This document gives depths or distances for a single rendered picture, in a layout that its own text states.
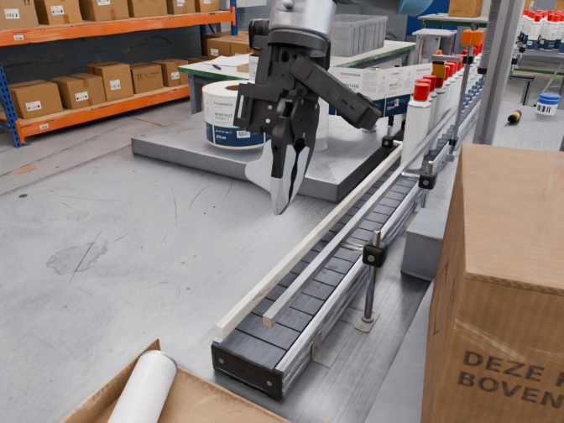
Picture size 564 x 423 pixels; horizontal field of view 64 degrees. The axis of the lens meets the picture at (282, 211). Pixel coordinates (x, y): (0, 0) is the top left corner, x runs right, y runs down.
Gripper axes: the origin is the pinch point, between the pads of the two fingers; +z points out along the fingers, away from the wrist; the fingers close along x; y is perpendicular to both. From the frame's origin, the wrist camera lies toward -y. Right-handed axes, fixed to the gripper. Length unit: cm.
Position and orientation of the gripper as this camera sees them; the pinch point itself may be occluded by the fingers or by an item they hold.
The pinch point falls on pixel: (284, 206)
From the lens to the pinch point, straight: 56.6
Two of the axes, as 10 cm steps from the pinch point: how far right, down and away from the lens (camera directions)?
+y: -8.7, -2.3, 4.4
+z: -1.7, 9.7, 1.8
